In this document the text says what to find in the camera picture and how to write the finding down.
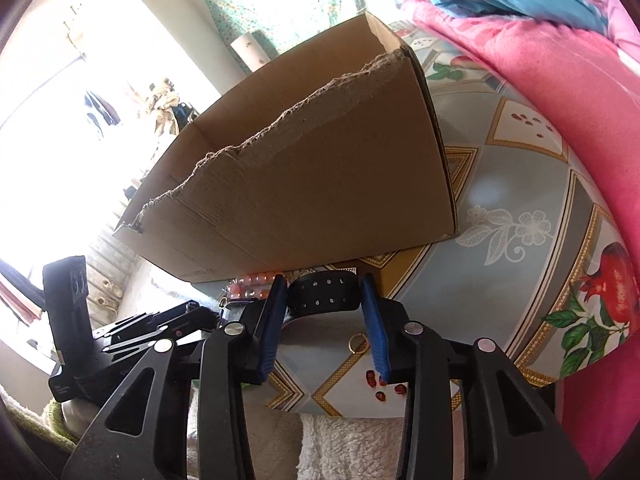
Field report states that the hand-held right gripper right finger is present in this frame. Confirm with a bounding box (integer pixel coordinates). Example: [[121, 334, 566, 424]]
[[360, 272, 591, 480]]

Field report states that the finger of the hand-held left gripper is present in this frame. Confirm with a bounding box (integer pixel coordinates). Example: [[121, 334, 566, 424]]
[[102, 327, 201, 361], [94, 300, 222, 342]]

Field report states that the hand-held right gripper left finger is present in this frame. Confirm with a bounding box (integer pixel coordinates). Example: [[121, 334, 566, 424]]
[[62, 274, 291, 480]]

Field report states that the orange bead bracelet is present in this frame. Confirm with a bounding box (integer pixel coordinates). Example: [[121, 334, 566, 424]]
[[229, 271, 286, 301]]

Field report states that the black wrist watch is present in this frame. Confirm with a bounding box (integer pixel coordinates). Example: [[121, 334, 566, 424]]
[[287, 267, 363, 321]]

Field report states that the torn cardboard box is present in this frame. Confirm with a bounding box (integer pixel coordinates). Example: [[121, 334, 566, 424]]
[[112, 12, 460, 286]]

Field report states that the metal balcony railing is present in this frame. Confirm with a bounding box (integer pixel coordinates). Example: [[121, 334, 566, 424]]
[[87, 200, 151, 331]]

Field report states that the green edged cream towel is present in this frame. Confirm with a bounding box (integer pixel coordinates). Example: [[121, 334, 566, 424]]
[[40, 397, 88, 443]]

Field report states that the hanging dark jacket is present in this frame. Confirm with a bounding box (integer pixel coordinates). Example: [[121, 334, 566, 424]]
[[85, 90, 122, 138]]

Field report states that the beige cloth pile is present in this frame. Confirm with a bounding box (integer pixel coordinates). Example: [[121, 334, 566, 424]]
[[149, 77, 182, 136]]

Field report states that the beige cardboard tube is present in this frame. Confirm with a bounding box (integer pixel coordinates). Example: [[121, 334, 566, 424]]
[[230, 31, 273, 73]]

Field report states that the pink blanket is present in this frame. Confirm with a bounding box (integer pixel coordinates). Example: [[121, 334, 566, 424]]
[[400, 0, 640, 480]]

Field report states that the teal floral wall cloth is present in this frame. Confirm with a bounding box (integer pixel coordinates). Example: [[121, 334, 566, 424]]
[[200, 0, 401, 61]]

